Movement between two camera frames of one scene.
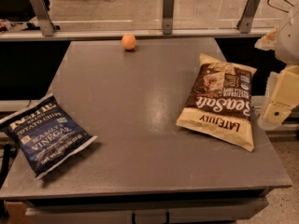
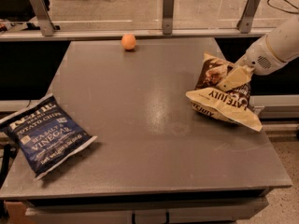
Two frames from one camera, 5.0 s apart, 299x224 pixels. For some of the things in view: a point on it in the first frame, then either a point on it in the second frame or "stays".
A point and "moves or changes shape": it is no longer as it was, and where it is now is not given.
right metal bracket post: (245, 23) stays
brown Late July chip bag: (220, 101) moves or changes shape
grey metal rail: (163, 34) stays
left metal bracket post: (41, 5) stays
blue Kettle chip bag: (44, 134) stays
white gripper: (289, 41) → (259, 57)
